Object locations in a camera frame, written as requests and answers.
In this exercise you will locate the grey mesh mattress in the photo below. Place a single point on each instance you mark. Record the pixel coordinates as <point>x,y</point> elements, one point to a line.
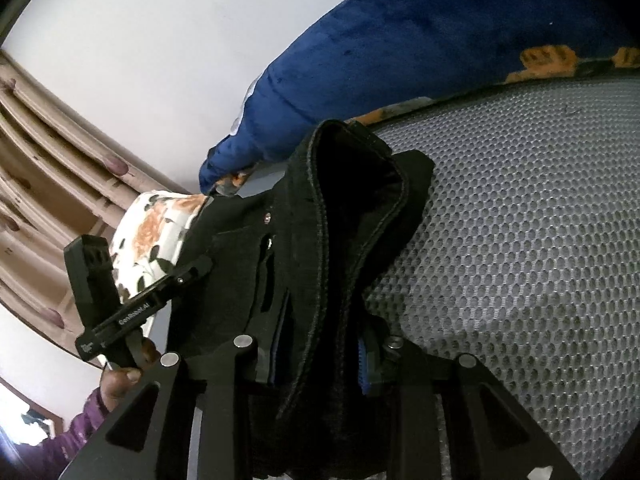
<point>513,311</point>

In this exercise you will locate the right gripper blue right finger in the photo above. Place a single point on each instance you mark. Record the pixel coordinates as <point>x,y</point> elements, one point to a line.
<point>364,367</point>

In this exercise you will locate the purple sleeve forearm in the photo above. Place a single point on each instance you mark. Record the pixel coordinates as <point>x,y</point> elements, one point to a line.
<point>49,458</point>

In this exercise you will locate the blue floral blanket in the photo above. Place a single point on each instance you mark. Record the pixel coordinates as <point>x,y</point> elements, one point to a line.
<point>367,55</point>

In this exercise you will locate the white floral pillow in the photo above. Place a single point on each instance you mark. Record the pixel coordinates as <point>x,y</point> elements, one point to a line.
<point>147,242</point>

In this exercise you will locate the black pants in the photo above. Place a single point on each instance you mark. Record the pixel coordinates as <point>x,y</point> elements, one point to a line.
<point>292,265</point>

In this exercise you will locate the beige curtain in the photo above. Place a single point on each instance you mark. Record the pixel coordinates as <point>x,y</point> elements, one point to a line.
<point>59,180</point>

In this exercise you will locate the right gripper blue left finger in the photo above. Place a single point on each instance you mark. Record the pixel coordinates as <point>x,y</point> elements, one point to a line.
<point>264,362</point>

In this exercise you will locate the person's left hand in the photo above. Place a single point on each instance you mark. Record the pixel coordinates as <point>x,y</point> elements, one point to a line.
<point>115,384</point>

